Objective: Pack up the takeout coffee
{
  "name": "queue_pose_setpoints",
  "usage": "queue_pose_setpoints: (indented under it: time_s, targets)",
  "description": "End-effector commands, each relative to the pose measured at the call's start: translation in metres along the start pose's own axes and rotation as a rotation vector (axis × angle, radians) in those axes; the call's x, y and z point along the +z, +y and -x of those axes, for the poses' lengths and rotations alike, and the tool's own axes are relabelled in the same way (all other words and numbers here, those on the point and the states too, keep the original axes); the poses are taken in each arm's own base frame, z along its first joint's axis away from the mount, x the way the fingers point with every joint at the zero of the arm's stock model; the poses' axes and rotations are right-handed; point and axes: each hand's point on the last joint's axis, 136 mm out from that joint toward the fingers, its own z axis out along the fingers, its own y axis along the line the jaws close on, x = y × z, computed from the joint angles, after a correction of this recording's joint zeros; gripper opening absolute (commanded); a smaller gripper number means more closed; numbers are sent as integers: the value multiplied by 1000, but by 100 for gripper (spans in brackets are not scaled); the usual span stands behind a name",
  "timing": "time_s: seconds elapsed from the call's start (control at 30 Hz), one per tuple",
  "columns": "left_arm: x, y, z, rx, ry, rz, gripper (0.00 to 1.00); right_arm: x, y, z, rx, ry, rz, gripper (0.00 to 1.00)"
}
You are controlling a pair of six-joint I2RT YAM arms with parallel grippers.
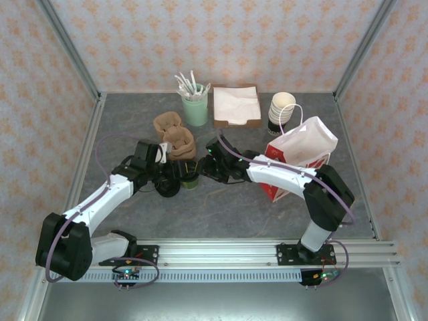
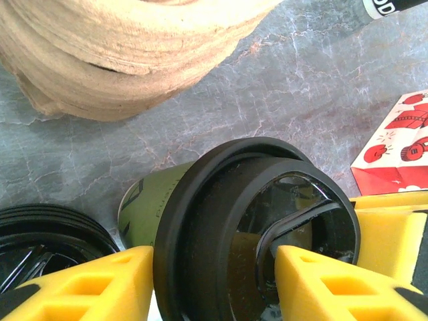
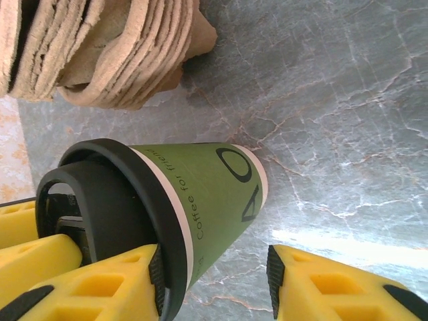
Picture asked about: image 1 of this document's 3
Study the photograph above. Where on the green paper coffee cup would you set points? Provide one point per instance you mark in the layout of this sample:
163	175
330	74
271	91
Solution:
190	184

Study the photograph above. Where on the red white paper bag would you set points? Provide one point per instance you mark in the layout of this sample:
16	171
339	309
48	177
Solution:
307	143

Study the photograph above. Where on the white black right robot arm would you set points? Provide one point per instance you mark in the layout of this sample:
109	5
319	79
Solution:
277	174

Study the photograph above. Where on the brown cardboard napkin tray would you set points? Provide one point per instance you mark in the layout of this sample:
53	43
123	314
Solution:
211	113

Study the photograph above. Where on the mint green holder cup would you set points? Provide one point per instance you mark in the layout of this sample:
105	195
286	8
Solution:
194	110

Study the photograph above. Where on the white paper napkin stack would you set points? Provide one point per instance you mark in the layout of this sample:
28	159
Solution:
235	103

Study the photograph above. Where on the white wrapped straw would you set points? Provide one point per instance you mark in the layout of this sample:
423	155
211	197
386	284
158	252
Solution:
205	90
186	82
194	83
181	84

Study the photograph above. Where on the stack of paper cups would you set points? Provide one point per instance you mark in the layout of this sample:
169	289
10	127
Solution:
282	100

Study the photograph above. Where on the small circuit board with LED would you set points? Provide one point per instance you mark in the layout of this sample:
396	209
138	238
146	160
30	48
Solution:
324	276
127	275

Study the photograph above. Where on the grey metal sheet panel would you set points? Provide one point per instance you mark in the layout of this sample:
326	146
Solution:
214	301

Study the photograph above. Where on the aluminium table side rail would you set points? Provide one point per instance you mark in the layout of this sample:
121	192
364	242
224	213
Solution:
90	133
356	160

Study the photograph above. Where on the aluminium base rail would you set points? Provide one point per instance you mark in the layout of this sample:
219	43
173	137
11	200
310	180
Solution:
217	254

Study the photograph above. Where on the aluminium frame post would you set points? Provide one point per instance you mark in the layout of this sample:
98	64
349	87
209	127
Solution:
68	50
366	50
31	297
398	294

